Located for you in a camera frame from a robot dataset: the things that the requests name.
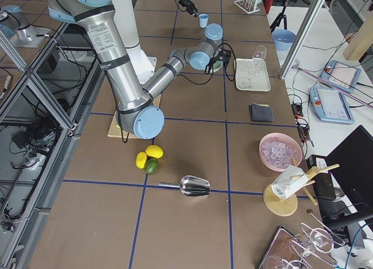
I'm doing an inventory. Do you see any blue teach pendant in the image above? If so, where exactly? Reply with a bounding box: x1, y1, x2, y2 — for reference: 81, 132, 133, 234
321, 60, 361, 93
309, 86, 354, 124

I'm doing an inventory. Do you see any green lime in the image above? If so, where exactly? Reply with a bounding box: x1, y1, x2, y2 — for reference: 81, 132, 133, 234
144, 158, 159, 174

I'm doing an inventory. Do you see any wooden stand with carton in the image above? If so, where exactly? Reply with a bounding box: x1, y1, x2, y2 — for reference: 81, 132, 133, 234
263, 164, 340, 216

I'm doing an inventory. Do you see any hanging wine glasses rack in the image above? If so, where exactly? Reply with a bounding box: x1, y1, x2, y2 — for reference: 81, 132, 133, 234
257, 220, 346, 268

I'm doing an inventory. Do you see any clear wine glass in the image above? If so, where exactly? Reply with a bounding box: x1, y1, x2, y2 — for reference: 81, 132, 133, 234
248, 45, 267, 77

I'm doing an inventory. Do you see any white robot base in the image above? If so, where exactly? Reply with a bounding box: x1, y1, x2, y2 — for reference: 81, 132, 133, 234
111, 0, 156, 84

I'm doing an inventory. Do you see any yellow lemon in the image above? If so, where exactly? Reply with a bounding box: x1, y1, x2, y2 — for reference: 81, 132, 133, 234
145, 145, 164, 159
135, 151, 148, 169

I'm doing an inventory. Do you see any blue plastic bowl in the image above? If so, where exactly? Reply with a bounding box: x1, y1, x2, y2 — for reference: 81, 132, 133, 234
272, 29, 296, 51

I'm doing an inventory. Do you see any wooden cutting board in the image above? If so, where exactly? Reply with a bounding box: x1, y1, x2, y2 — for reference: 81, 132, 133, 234
107, 94, 161, 138

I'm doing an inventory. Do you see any grey folded cloth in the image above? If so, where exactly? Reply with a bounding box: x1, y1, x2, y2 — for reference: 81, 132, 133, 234
249, 103, 274, 122

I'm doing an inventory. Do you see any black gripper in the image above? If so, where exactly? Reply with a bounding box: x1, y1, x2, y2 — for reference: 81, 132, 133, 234
178, 0, 198, 18
207, 48, 231, 74

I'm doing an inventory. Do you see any black monitor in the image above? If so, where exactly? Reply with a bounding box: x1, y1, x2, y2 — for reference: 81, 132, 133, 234
326, 125, 372, 230

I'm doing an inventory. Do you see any cream bear tray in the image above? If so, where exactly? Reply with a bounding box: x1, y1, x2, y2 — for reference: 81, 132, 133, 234
235, 58, 271, 92

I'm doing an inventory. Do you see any green ceramic bowl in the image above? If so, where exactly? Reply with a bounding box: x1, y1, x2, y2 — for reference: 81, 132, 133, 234
212, 61, 223, 73

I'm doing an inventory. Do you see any steel ice scoop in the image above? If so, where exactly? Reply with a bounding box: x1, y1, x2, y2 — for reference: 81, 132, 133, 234
159, 175, 210, 197

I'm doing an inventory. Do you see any black camera tripod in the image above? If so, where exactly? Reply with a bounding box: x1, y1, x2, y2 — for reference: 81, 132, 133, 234
270, 0, 291, 33

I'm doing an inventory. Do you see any pink bowl of ice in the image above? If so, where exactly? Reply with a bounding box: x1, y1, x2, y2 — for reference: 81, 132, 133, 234
259, 132, 303, 172

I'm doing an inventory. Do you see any light blue plastic cup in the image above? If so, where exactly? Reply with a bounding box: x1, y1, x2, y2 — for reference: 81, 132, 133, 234
198, 13, 209, 29

